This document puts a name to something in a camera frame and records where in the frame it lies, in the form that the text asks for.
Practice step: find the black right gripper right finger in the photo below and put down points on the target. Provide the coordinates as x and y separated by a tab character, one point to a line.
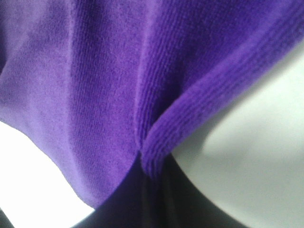
182	205

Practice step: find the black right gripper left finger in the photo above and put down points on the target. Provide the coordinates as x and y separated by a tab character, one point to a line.
126	208

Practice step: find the purple towel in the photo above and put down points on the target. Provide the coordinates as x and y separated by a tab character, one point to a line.
96	83

